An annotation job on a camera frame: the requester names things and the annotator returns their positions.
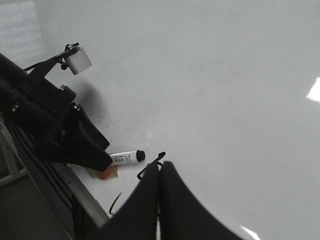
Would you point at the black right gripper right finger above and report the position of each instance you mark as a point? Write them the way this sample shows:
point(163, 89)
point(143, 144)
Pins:
point(182, 216)

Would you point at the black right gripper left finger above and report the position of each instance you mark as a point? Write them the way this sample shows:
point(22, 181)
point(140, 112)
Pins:
point(137, 217)

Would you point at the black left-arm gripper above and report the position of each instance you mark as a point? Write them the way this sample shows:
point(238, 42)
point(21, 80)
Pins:
point(38, 108)

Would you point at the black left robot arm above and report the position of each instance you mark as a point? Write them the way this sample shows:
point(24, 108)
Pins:
point(60, 129)

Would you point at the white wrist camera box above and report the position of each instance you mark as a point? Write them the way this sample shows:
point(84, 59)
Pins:
point(78, 61)

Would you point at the white whiteboard with aluminium frame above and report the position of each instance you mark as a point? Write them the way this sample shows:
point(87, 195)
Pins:
point(226, 88)

